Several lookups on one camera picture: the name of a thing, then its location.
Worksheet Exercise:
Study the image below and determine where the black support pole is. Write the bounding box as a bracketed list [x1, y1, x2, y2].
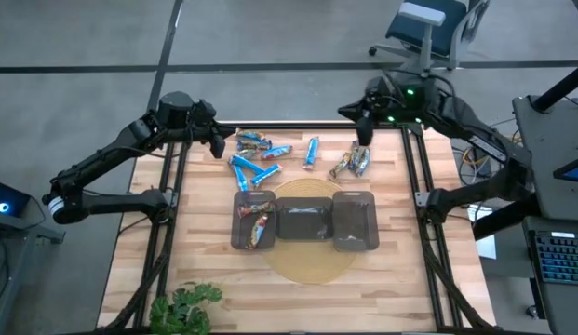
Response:
[532, 60, 578, 113]

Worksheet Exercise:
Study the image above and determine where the translucent grey plastic bin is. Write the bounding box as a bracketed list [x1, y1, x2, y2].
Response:
[230, 189, 277, 251]
[275, 195, 335, 242]
[331, 190, 381, 253]

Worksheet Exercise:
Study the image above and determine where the tablet with blue screen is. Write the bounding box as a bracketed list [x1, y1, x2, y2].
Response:
[552, 155, 578, 185]

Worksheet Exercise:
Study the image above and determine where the black diagonal beam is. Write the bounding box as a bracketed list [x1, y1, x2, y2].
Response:
[471, 194, 541, 242]

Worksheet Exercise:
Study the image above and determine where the green blue granola bar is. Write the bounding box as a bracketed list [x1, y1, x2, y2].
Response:
[356, 146, 372, 178]

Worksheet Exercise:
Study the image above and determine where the round woven yellow placemat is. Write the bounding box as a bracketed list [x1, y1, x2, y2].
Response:
[260, 178, 359, 286]

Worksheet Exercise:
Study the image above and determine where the red-ended chewy granola bar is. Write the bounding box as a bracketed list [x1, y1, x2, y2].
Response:
[236, 201, 276, 220]
[247, 214, 270, 250]

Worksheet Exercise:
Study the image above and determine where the oatmeal raisin granola bar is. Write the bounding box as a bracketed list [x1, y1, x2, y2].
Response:
[346, 141, 362, 171]
[235, 139, 274, 152]
[235, 129, 267, 142]

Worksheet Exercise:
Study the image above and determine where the light blue red-ended granola bar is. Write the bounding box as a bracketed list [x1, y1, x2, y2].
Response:
[260, 144, 294, 162]

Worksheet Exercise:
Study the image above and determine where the backlit computer keyboard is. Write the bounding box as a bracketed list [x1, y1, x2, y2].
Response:
[532, 230, 578, 286]

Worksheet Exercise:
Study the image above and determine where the green brown granola bar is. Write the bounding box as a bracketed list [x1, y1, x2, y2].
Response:
[328, 151, 353, 181]

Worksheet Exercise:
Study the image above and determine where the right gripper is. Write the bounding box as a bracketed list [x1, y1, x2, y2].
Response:
[338, 78, 392, 147]

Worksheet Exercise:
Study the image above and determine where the black computer with blue light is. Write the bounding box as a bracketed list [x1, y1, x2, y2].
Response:
[0, 178, 33, 221]

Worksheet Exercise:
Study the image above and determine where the green leafy plant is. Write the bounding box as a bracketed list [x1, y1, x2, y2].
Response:
[148, 281, 223, 335]

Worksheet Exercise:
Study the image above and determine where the grey equipment cart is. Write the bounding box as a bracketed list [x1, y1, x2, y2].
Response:
[0, 216, 66, 335]

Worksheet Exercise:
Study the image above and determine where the white paper sheet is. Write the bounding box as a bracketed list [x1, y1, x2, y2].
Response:
[467, 203, 498, 261]

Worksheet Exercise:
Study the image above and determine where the grey desk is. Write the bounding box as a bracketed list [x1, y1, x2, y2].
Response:
[511, 95, 578, 335]

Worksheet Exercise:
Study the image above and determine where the yellow and black cable bundle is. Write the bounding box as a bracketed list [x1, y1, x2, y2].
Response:
[453, 139, 494, 187]

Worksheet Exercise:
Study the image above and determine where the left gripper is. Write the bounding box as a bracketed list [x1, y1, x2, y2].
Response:
[191, 99, 237, 160]

